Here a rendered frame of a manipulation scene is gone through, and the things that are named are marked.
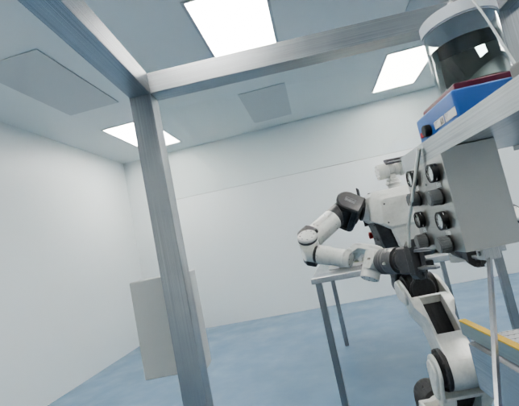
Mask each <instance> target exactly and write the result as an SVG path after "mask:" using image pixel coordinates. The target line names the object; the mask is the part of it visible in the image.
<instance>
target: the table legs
mask: <svg viewBox="0 0 519 406"><path fill-rule="evenodd" d="M500 253H501V258H498V259H494V263H495V265H496V271H497V274H498V277H499V281H500V286H501V289H502V292H503V295H504V301H505V304H506V307H507V310H508V314H509V319H510V322H511V326H512V328H513V329H519V313H518V310H517V305H516V301H515V298H514V295H513V290H512V287H511V284H510V280H509V275H508V272H507V269H506V266H505V262H504V257H503V254H502V251H501V252H500ZM439 263H440V267H441V269H442V275H443V279H444V282H445V284H446V286H447V287H448V288H449V290H450V293H451V294H452V296H454V295H453V292H452V288H451V285H450V279H449V276H448V273H447V269H446V264H445V261H444V262H439ZM315 285H316V289H317V293H318V299H319V304H320V307H321V311H322V318H323V322H324V326H325V330H326V336H327V341H328V344H329V348H330V355H331V359H332V363H333V367H334V373H335V378H336V381H337V385H338V392H339V396H340V400H341V404H342V406H349V403H348V398H347V392H346V388H345V384H344V381H343V374H342V370H341V366H340V362H339V358H338V351H337V348H336V344H335V340H334V333H333V330H332V325H331V322H330V315H329V311H328V308H327V303H326V297H325V293H324V289H323V285H322V283H321V284H315ZM331 285H332V289H333V293H334V299H335V304H336V307H337V311H338V318H339V321H340V325H341V329H342V332H343V339H344V343H345V346H349V341H348V337H347V331H346V327H345V323H344V320H343V313H342V309H341V305H340V301H339V298H338V291H337V287H336V283H335V281H331ZM455 315H456V317H457V318H458V320H459V314H458V311H457V308H456V304H455Z"/></svg>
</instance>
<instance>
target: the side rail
mask: <svg viewBox="0 0 519 406"><path fill-rule="evenodd" d="M459 324H460V327H461V330H462V334H463V335H464V336H466V337H468V338H470V339H471V340H473V341H475V342H478V343H479V344H480V345H482V346H484V347H486V348H488V349H489V350H492V349H491V337H489V336H488V335H486V334H484V333H481V332H480V331H478V330H476V329H473V328H472V327H470V326H468V325H465V324H463V323H462V322H459ZM498 349H499V355H500V356H502V357H504V358H506V359H508V360H509V361H511V362H512V363H515V364H517V365H518V366H519V350H516V349H514V348H512V347H511V346H508V345H506V344H504V343H503V342H499V341H498Z"/></svg>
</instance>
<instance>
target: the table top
mask: <svg viewBox="0 0 519 406"><path fill-rule="evenodd" d="M499 248H500V251H506V250H507V249H506V245H503V246H499ZM425 257H426V259H432V260H433V261H434V263H439V262H444V261H449V260H450V257H449V255H448V253H440V252H438V251H436V252H434V253H433V254H432V255H425ZM362 266H363V265H359V266H352V267H351V268H349V267H341V268H338V269H333V270H329V269H328V267H329V265H323V264H320V266H319V267H318V269H317V270H316V272H315V273H314V275H313V277H312V278H311V284H321V283H325V282H330V281H336V280H344V279H349V278H353V277H358V276H360V274H361V270H362Z"/></svg>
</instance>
